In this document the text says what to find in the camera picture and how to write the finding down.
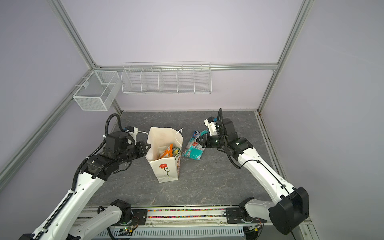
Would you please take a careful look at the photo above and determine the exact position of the teal snack packet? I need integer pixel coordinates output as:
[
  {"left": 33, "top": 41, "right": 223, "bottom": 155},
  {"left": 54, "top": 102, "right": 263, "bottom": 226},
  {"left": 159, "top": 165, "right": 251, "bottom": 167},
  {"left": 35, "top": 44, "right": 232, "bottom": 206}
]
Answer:
[{"left": 182, "top": 129, "right": 209, "bottom": 160}]

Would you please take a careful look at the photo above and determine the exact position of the orange snack packet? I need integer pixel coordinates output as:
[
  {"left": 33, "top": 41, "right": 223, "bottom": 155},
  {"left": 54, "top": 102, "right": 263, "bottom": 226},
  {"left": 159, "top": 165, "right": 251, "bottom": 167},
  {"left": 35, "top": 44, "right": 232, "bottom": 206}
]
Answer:
[{"left": 159, "top": 144, "right": 173, "bottom": 159}]

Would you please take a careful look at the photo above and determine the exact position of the white flower paper bag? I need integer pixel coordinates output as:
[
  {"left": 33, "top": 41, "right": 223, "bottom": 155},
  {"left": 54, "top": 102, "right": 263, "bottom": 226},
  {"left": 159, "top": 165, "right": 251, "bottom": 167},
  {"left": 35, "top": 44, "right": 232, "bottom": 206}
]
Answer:
[{"left": 146, "top": 127, "right": 184, "bottom": 183}]

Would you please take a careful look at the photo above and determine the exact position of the green snack packet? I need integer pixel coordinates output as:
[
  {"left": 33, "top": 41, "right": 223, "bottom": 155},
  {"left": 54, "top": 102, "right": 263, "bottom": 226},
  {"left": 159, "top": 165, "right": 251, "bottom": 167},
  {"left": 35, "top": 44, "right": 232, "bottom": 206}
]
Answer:
[{"left": 172, "top": 147, "right": 180, "bottom": 158}]

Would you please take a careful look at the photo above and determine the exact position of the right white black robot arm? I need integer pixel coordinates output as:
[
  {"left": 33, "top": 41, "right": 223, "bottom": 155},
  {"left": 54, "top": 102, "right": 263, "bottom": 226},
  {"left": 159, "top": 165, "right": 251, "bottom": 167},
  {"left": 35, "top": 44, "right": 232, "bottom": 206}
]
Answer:
[{"left": 197, "top": 117, "right": 309, "bottom": 235}]

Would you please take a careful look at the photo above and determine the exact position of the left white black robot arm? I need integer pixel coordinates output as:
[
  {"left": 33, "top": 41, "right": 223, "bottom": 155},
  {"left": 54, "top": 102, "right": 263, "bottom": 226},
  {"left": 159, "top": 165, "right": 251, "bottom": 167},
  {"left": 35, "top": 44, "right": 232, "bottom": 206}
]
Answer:
[{"left": 20, "top": 114, "right": 151, "bottom": 240}]

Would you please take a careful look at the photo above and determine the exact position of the blue m&m's candy packet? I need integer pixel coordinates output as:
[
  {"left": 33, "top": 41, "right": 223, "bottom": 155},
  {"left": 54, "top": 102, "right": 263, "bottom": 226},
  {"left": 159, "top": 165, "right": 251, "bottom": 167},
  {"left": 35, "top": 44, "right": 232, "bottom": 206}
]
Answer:
[{"left": 192, "top": 131, "right": 201, "bottom": 139}]

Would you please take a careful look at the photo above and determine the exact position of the white mesh box basket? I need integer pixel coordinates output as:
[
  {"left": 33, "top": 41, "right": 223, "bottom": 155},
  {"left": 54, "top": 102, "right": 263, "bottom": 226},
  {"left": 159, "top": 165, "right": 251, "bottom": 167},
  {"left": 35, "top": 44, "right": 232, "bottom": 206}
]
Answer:
[{"left": 73, "top": 70, "right": 122, "bottom": 112}]

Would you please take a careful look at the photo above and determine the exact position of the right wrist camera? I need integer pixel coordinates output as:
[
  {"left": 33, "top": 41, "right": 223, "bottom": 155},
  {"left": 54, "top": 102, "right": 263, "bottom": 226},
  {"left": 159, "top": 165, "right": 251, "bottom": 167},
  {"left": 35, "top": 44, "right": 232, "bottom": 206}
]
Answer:
[{"left": 204, "top": 117, "right": 220, "bottom": 136}]

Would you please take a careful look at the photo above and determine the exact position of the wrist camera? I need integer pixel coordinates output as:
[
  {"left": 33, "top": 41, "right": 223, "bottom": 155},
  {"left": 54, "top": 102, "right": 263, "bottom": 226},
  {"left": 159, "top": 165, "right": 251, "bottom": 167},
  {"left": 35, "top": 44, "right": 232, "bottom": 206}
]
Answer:
[
  {"left": 126, "top": 126, "right": 139, "bottom": 142},
  {"left": 204, "top": 117, "right": 220, "bottom": 136}
]

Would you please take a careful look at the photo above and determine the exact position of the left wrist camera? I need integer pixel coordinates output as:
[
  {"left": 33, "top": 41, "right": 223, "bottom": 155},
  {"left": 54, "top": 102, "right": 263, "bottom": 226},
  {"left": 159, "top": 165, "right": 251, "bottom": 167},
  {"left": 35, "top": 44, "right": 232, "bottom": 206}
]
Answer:
[{"left": 126, "top": 126, "right": 139, "bottom": 142}]

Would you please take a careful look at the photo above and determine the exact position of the white wire shelf basket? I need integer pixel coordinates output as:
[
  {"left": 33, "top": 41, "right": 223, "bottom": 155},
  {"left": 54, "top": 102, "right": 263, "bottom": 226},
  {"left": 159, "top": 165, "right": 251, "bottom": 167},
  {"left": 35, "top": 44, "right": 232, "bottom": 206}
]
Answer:
[{"left": 121, "top": 62, "right": 212, "bottom": 95}]

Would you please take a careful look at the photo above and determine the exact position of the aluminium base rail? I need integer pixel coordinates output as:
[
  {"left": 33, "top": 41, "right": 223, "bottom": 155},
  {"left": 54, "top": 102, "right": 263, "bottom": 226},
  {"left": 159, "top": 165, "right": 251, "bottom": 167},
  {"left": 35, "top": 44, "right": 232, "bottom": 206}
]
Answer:
[{"left": 52, "top": 204, "right": 313, "bottom": 240}]

